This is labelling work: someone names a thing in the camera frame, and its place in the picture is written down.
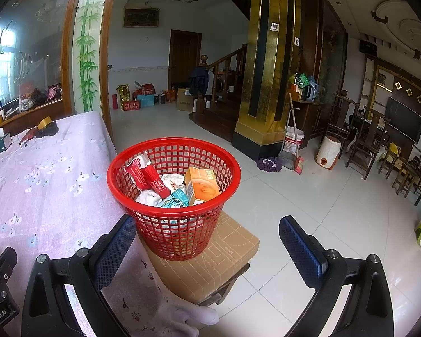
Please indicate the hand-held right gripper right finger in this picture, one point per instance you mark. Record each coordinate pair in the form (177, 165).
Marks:
(301, 249)

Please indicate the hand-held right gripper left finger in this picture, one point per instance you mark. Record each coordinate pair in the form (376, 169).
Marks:
(115, 249)

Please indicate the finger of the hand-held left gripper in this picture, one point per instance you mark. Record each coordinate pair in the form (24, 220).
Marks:
(3, 265)

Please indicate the red plastic basket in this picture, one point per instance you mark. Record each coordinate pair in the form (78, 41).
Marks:
(175, 238)

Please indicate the teal cartoon tissue pack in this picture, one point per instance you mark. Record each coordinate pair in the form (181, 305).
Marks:
(173, 200)

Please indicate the red white carton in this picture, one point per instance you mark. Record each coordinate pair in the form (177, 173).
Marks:
(156, 182)

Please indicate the wet wipe pack red label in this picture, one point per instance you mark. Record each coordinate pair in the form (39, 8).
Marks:
(172, 182)

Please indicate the orange box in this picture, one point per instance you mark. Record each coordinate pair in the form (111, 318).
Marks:
(201, 184)

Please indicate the low wooden stool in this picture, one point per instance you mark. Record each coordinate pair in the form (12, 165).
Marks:
(228, 285)

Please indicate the flat brown cardboard box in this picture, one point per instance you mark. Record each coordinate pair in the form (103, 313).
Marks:
(217, 252)

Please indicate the grey dustpan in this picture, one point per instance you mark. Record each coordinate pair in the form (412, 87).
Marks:
(287, 159)

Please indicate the purple mop head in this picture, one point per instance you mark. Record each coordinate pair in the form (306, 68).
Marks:
(268, 164)

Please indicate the white bucket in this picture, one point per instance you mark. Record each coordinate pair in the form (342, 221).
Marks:
(294, 143)

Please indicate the dark wooden chair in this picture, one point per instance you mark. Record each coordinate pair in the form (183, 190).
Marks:
(338, 130)
(366, 144)

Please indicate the flat red packet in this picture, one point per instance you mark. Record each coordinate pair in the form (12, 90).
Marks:
(28, 135)

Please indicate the black handheld device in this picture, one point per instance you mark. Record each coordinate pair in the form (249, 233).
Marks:
(49, 131)

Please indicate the small red gift box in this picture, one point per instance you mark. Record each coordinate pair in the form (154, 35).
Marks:
(131, 105)

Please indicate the brown tape roll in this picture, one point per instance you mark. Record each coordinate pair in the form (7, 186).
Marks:
(44, 123)

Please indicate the wooden cabinet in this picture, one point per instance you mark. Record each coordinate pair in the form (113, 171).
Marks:
(21, 119)

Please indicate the red cylinder box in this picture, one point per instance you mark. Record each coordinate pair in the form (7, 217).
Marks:
(115, 101)

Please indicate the teal gift box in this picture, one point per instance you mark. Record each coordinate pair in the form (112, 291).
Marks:
(147, 102)

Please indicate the gold foil bag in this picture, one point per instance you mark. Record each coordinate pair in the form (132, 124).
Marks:
(123, 92)

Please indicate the blue jug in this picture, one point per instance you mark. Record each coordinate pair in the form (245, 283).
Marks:
(311, 89)

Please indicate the open cardboard box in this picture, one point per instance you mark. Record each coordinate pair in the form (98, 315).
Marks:
(184, 101)

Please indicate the large red gift box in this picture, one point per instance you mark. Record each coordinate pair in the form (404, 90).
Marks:
(145, 88)

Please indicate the black television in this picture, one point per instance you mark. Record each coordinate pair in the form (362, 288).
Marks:
(405, 117)

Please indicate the pink bag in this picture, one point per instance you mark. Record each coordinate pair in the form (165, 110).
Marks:
(52, 93)

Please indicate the green packaging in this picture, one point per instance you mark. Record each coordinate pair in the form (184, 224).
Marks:
(301, 79)

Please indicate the golden pillar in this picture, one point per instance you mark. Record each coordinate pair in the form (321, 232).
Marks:
(263, 77)

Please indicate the dark jacket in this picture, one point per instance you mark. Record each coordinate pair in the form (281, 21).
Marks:
(198, 80)

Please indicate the dark wooden door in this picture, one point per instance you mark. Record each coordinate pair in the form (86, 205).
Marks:
(184, 59)

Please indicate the wooden stair railing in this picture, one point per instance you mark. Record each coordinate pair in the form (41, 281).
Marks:
(228, 59)

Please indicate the etched glass partition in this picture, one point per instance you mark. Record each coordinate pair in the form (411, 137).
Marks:
(28, 42)

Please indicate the black wall speaker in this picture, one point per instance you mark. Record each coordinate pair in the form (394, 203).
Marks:
(368, 47)

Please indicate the framed wall plaque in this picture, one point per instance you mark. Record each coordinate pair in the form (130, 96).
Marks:
(140, 17)

